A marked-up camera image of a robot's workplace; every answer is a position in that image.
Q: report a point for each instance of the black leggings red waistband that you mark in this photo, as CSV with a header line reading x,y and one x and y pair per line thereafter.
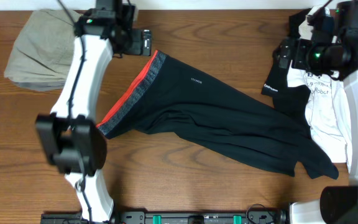
x,y
169,96

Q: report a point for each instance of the black white t-shirt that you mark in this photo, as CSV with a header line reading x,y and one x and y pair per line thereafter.
x,y
318,103

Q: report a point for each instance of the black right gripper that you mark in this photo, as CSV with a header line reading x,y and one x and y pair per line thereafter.
x,y
302,47

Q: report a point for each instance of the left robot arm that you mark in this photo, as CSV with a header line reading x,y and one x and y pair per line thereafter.
x,y
69,136

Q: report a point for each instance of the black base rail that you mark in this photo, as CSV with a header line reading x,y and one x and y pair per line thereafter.
x,y
256,214

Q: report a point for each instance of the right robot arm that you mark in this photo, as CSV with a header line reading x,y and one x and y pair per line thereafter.
x,y
338,204

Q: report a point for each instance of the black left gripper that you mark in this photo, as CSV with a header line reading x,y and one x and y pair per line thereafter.
x,y
138,48

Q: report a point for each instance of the folded khaki pants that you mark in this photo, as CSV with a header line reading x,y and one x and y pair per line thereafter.
x,y
42,53

